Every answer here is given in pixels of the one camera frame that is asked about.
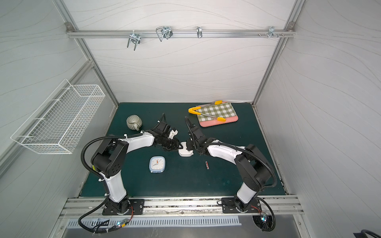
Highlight aluminium crossbar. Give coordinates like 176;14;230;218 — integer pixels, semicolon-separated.
66;29;296;39

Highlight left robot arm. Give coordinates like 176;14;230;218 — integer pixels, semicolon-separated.
91;121;182;216

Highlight pink tray checkered cloth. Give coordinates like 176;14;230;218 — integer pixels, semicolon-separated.
197;101;239;128

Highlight blue alarm clock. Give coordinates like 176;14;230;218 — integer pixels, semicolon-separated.
149;156;166;174

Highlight white alarm clock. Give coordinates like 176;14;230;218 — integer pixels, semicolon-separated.
178;141;193;157

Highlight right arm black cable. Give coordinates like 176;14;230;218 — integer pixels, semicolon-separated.
205;141;278;232

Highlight yellow steel tongs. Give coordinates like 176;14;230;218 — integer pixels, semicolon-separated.
188;100;226;122

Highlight metal hook clamp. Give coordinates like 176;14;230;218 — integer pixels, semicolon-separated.
196;26;202;39
127;31;141;51
155;26;173;42
258;26;285;39

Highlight white wire basket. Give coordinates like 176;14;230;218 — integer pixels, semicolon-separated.
11;79;105;154

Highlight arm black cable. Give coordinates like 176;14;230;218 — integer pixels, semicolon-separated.
78;132;145;234
205;141;278;232

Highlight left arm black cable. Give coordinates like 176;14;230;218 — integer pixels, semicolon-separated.
78;132;145;234

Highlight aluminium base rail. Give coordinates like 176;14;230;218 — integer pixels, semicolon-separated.
59;195;305;219

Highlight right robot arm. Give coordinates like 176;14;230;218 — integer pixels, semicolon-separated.
185;117;277;213

